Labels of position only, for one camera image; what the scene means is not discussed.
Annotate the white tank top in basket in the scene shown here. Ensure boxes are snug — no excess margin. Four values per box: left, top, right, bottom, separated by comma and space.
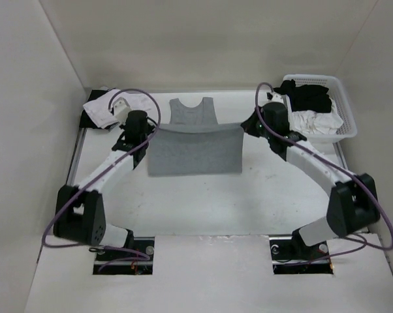
292, 110, 343, 135

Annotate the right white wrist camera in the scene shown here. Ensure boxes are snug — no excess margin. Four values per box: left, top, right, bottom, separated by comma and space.
266, 92, 289, 106

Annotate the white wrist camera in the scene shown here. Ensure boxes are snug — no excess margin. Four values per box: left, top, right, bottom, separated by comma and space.
266, 92, 289, 106
112, 97, 131, 124

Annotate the grey tank top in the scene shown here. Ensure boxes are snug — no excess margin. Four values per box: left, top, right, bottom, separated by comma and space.
148, 97, 244, 177

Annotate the folded black tank top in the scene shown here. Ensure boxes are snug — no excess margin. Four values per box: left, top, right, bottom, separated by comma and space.
78, 87, 116, 130

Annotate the folded white tank top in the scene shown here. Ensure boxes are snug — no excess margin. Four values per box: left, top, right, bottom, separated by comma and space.
83, 89, 153, 128

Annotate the black tank top in basket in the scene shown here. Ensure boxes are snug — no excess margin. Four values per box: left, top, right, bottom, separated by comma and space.
274, 80, 332, 113

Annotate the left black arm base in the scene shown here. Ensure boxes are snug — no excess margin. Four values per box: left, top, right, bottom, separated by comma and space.
89, 237, 155, 276

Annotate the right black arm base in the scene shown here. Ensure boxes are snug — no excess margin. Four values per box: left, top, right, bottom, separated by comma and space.
269, 236, 333, 275

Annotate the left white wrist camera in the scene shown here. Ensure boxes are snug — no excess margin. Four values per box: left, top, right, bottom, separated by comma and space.
112, 97, 131, 124

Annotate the white plastic basket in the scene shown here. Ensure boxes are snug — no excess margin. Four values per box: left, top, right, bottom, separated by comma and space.
283, 74, 357, 143

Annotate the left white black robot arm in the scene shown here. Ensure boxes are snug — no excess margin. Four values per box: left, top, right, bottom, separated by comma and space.
53, 110, 155, 260

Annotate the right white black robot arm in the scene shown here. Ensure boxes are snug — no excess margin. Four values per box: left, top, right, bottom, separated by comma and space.
241, 102, 381, 260

